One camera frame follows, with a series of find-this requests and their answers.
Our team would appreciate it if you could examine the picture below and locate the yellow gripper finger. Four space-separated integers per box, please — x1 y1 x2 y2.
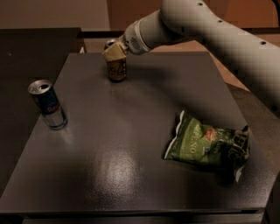
101 41 129 61

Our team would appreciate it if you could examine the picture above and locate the orange soda can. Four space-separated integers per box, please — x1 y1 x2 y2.
104 39 127 82

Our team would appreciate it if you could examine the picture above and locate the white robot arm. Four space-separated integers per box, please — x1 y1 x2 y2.
102 0 280 116

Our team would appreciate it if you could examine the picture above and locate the blue silver redbull can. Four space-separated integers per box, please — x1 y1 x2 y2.
28 80 67 130

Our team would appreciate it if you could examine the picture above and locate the green jalapeno chips bag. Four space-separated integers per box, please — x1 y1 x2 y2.
164 110 250 182

